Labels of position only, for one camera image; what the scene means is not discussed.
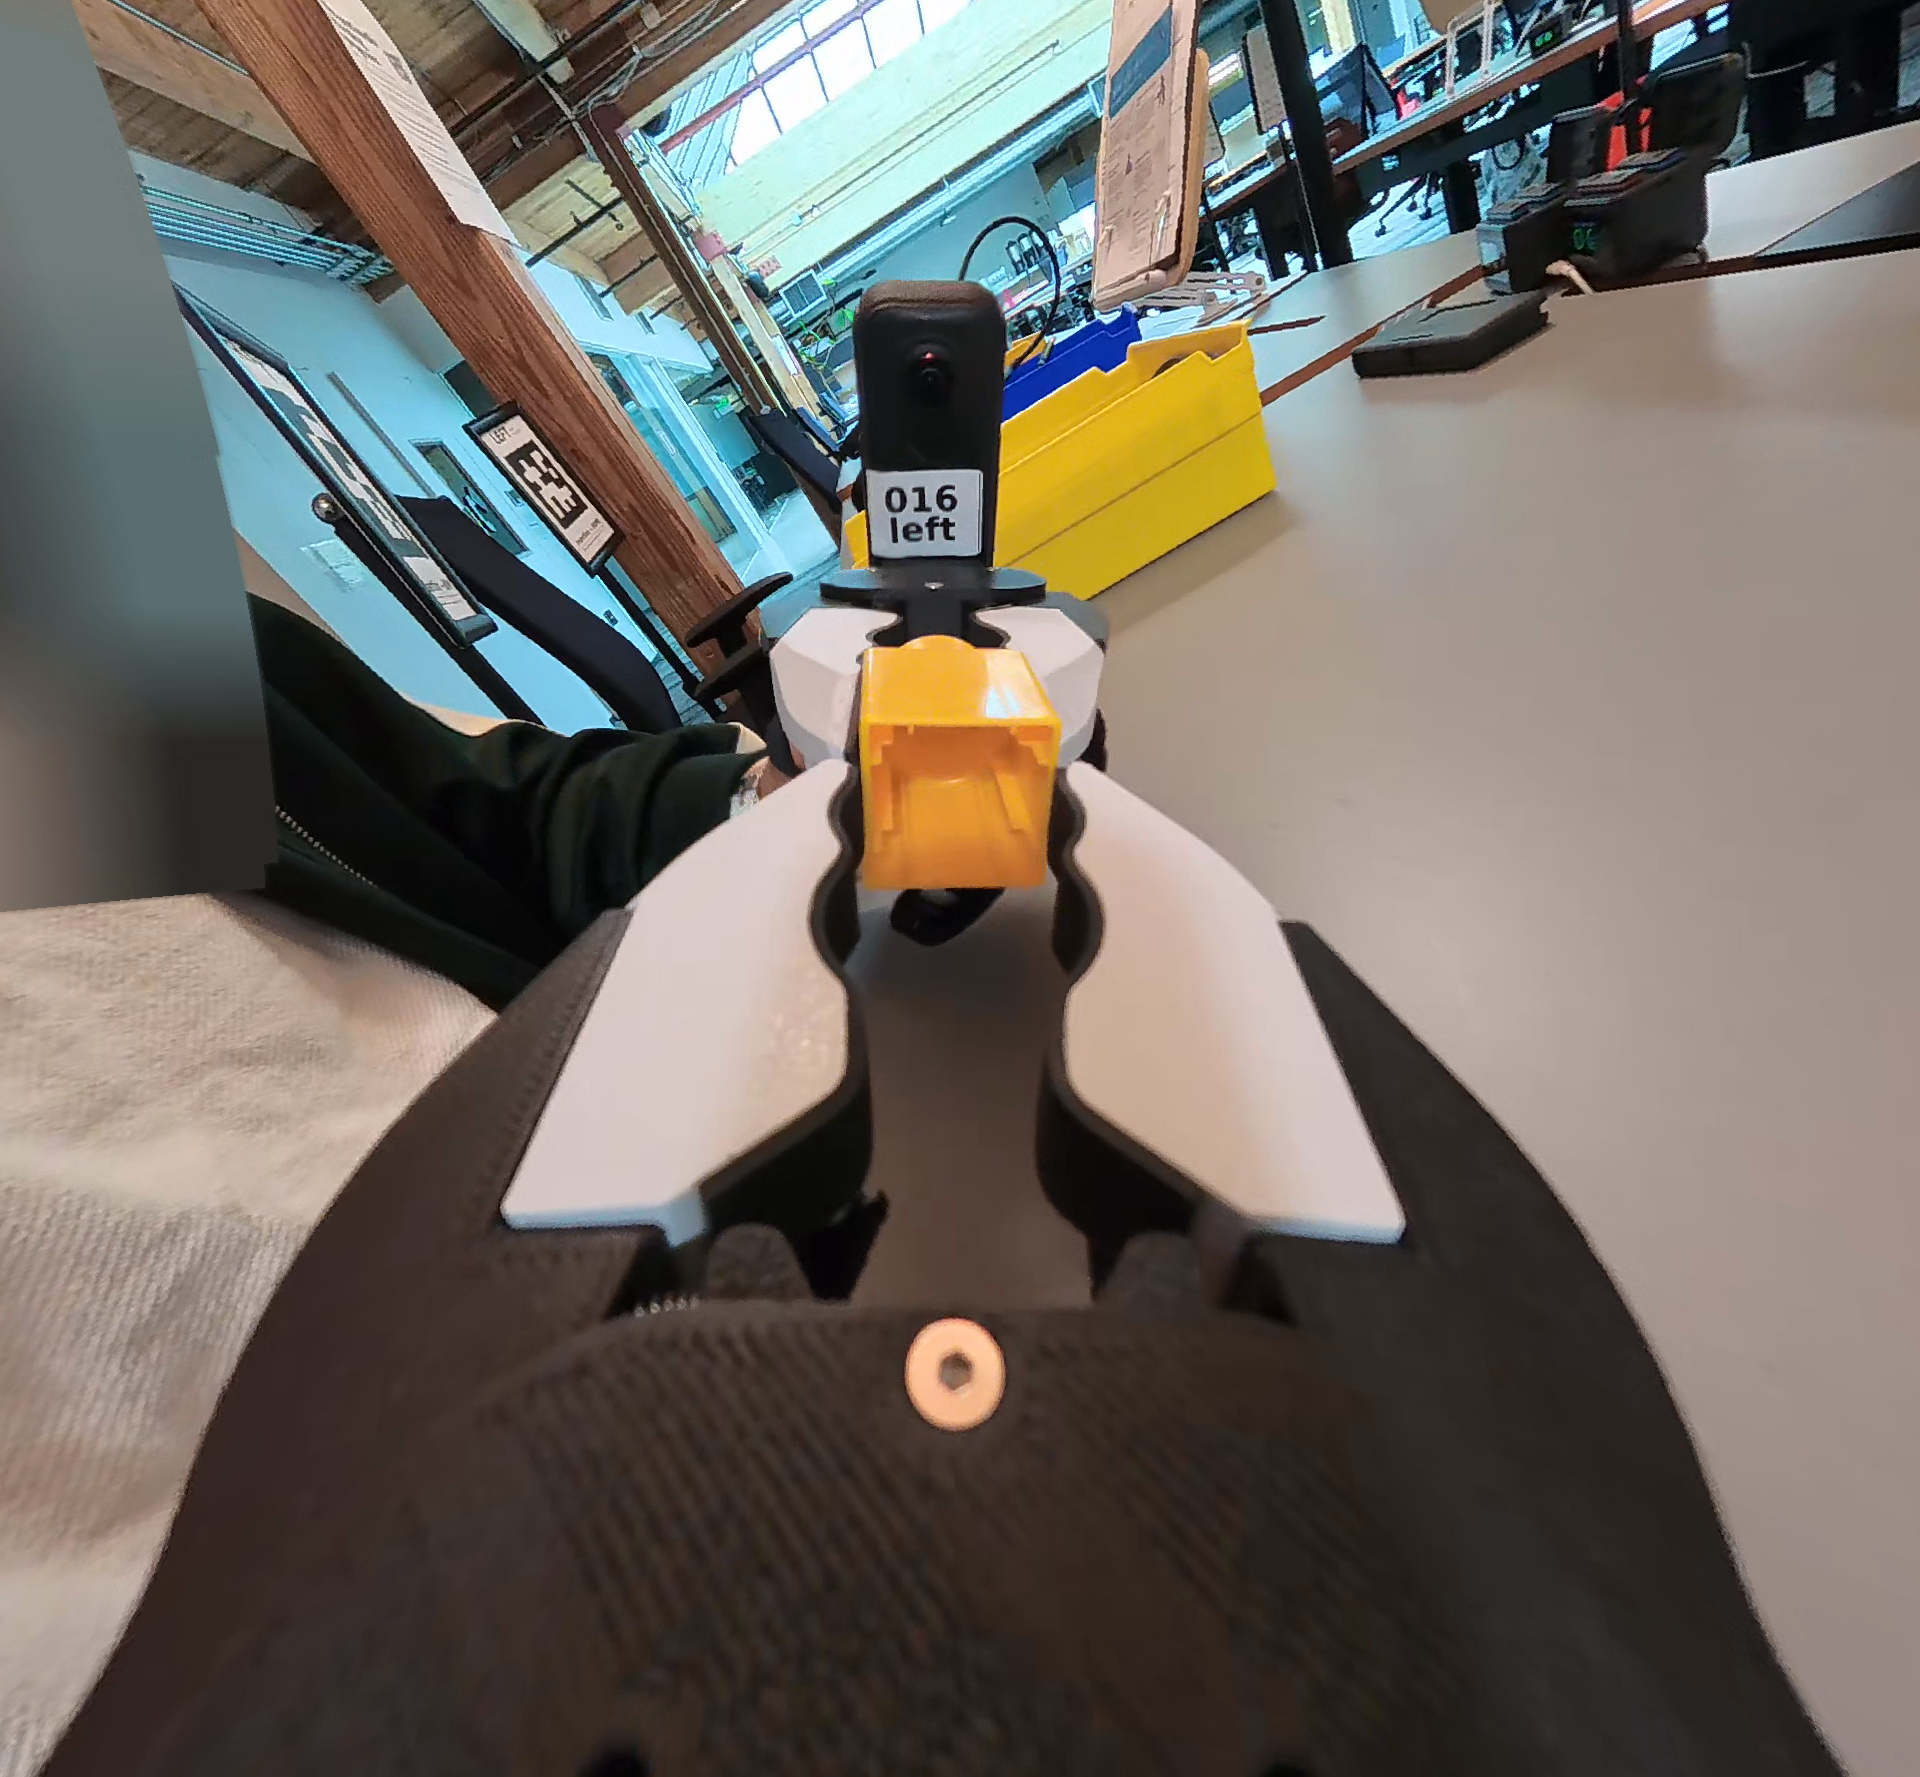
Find person's cream trousers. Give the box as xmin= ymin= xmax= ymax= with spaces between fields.
xmin=0 ymin=892 xmax=498 ymax=1777

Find long wooden office desk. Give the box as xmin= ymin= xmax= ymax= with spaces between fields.
xmin=1333 ymin=0 xmax=1920 ymax=177

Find yellow plastic bin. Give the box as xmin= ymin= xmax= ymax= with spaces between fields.
xmin=839 ymin=323 xmax=1277 ymax=601

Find white paper notice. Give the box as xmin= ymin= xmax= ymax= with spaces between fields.
xmin=276 ymin=0 xmax=521 ymax=249

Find marker board on black stand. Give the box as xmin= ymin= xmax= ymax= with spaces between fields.
xmin=171 ymin=284 xmax=541 ymax=727

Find wooden pillar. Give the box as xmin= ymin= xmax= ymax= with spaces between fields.
xmin=90 ymin=0 xmax=751 ymax=638

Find yellow orange toy block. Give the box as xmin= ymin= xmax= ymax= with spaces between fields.
xmin=853 ymin=636 xmax=1064 ymax=895

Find blue plastic bin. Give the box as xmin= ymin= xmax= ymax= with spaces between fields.
xmin=996 ymin=304 xmax=1141 ymax=421

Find small framed marker sign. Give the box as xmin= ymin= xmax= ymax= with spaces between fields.
xmin=463 ymin=404 xmax=677 ymax=699

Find black charger device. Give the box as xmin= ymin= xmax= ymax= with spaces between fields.
xmin=1475 ymin=52 xmax=1750 ymax=295

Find black office chair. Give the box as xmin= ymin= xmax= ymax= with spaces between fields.
xmin=389 ymin=494 xmax=797 ymax=732

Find black rectangular box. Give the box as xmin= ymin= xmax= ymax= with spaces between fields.
xmin=1349 ymin=292 xmax=1554 ymax=380

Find black curved hose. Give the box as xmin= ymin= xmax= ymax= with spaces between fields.
xmin=959 ymin=214 xmax=1073 ymax=339

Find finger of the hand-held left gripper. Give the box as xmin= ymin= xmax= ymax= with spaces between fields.
xmin=972 ymin=599 xmax=1111 ymax=774
xmin=763 ymin=605 xmax=905 ymax=774

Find black vertical pole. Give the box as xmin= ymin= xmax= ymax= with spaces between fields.
xmin=1222 ymin=0 xmax=1360 ymax=271

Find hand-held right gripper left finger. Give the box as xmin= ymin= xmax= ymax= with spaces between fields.
xmin=498 ymin=765 xmax=875 ymax=1294

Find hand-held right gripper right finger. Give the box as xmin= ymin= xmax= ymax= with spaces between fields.
xmin=1037 ymin=761 xmax=1410 ymax=1284

